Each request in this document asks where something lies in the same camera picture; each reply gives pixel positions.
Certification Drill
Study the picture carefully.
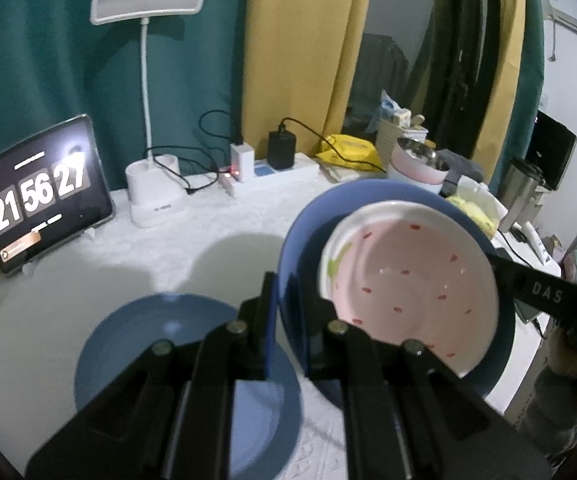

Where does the yellow curtain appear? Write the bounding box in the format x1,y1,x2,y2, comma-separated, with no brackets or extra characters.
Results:
473,0,527,171
241,0,377,153

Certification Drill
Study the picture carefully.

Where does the black charger cable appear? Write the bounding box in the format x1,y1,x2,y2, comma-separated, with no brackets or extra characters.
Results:
278,117,387,173

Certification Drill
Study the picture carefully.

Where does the black window frame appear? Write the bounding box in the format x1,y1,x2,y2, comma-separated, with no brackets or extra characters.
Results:
421,0,502,156

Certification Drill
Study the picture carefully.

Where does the blue plate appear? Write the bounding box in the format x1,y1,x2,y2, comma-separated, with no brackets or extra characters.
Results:
74,292,303,478

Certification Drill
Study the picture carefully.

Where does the white perforated basket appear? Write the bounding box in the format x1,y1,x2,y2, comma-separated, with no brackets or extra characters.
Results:
376,119,428,161

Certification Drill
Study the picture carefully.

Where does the light blue packet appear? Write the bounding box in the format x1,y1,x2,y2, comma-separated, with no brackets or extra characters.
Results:
379,90,404,121

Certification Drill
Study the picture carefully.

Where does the steel tumbler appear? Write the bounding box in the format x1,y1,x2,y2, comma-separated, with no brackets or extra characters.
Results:
497,156,544,233

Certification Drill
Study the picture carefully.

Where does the white power strip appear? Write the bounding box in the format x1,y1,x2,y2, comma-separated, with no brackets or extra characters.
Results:
218,154,322,196

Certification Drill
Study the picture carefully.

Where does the steel bowl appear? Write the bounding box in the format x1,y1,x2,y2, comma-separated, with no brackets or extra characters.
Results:
396,137,450,172

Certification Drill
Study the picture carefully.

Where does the pink strawberry print bowl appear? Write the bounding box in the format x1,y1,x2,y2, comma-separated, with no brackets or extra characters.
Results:
319,200,500,378

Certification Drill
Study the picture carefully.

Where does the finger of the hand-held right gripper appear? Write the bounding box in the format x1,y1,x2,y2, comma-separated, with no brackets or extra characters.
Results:
486,250,534,297

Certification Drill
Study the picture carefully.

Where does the black phone cable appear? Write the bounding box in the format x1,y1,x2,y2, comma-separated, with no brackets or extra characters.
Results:
493,230,529,266

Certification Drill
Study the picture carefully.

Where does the grey cloth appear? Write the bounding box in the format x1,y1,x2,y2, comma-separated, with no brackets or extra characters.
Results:
446,149,487,191

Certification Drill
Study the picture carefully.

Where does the white tablecloth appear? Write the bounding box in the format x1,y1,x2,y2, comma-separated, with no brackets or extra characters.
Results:
0,170,564,480

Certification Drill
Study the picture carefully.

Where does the white tube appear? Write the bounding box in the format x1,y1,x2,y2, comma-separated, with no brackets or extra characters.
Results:
519,222,553,265

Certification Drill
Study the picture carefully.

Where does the teal curtain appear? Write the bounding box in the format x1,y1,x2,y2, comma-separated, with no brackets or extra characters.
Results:
0,0,249,206
489,0,542,186

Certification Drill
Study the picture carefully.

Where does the tablet with clock display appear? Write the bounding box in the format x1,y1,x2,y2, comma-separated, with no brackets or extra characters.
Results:
0,114,116,276

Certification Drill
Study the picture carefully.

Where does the dark chair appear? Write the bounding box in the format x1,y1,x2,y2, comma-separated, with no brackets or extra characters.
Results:
361,32,410,128

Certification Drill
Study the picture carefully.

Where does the black lamp cable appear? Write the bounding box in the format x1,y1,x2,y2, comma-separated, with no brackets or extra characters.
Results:
143,110,242,196

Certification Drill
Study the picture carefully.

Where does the yellow sponge pack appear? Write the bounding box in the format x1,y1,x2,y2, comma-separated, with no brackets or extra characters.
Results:
446,195,494,241

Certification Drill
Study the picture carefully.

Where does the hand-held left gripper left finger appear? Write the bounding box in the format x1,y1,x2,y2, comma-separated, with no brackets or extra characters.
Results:
26,271,276,480

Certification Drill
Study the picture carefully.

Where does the white charger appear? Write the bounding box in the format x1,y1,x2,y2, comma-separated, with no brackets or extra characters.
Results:
230,142,255,181

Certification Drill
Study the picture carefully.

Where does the yellow wipes pack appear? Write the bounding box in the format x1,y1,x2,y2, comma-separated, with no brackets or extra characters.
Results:
317,134,387,175

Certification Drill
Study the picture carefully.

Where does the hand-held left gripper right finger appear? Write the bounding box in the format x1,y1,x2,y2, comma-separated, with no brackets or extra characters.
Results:
306,284,553,480

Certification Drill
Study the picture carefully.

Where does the black charger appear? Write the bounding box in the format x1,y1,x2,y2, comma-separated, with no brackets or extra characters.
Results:
267,130,297,171

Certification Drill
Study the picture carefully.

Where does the black monitor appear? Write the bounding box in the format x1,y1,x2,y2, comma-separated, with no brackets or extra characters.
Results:
523,110,577,191

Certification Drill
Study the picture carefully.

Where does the large blue bowl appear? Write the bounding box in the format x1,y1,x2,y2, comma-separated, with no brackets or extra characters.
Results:
276,180,517,411

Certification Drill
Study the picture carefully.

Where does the white desk lamp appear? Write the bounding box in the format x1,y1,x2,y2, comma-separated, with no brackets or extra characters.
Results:
90,0,205,229

